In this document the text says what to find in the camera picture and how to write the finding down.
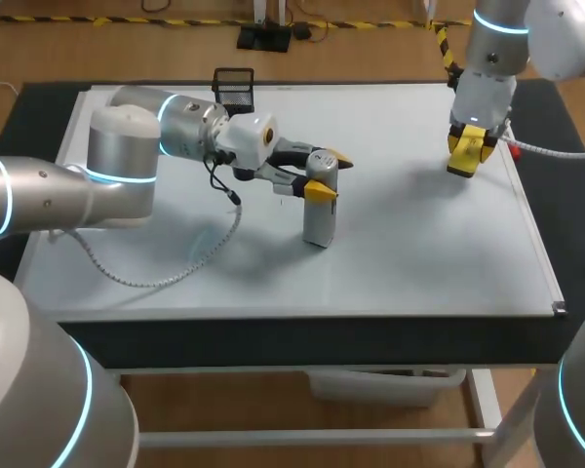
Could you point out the black floor box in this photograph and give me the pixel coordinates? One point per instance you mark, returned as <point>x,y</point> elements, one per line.
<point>264,38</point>

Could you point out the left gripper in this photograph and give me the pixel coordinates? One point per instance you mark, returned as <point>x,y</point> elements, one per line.
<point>246,139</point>

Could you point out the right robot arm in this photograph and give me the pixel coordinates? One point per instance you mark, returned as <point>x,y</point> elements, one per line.
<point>497,44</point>

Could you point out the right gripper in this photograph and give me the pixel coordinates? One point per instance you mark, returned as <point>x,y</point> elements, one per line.
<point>482,100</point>

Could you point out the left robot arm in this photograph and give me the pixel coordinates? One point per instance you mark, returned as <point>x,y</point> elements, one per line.
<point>44,190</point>

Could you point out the black mesh cup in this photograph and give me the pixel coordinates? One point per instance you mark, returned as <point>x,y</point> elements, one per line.
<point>234,90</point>

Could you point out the white plastic bin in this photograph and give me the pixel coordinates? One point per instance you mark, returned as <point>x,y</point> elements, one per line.
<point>380,387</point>

